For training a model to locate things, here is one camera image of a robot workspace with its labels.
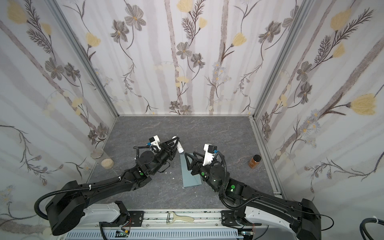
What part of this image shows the white glue stick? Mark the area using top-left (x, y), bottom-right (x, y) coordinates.
top-left (173, 136), bottom-right (184, 154)

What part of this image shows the light green envelope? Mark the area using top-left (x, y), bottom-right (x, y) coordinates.
top-left (180, 155), bottom-right (202, 188)

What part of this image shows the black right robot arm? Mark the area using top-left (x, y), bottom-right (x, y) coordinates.
top-left (185, 152), bottom-right (322, 240)

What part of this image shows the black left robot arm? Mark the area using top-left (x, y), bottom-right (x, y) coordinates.
top-left (34, 137), bottom-right (180, 236)

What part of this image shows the amber bottle black cap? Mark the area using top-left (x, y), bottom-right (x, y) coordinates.
top-left (248, 155), bottom-right (262, 169)

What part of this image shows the cream plastic peeler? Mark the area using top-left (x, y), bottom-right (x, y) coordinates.
top-left (166, 211), bottom-right (195, 225)

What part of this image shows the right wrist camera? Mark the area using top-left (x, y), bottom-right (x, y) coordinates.
top-left (203, 144), bottom-right (217, 166)

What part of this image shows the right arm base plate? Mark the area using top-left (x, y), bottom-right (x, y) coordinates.
top-left (221, 210), bottom-right (253, 228)

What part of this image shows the aluminium mounting rail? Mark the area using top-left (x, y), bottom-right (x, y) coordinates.
top-left (55, 208), bottom-right (305, 230)

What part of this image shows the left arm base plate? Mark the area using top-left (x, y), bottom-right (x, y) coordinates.
top-left (101, 211), bottom-right (145, 228)

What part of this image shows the black corrugated cable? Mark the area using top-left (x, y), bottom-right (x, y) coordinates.
top-left (33, 145), bottom-right (151, 240)

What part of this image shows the white slotted cable duct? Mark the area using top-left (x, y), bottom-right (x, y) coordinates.
top-left (64, 229), bottom-right (245, 240)

